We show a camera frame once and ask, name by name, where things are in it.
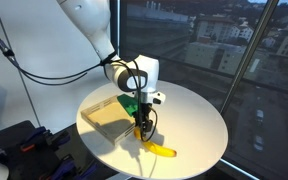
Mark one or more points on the wooden slatted crate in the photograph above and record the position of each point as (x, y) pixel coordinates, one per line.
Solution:
(110, 119)

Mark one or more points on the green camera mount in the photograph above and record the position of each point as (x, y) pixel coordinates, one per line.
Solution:
(129, 104)

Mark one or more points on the blue orange clamp upper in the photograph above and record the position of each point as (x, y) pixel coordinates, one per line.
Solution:
(43, 138)

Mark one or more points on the yellow banana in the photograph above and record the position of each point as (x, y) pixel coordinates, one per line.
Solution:
(159, 150)

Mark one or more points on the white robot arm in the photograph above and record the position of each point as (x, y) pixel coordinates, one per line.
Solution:
(140, 75)

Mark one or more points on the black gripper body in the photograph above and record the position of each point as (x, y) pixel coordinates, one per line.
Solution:
(143, 112)

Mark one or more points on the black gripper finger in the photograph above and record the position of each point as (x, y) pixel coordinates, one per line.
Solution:
(147, 127)
(138, 122)

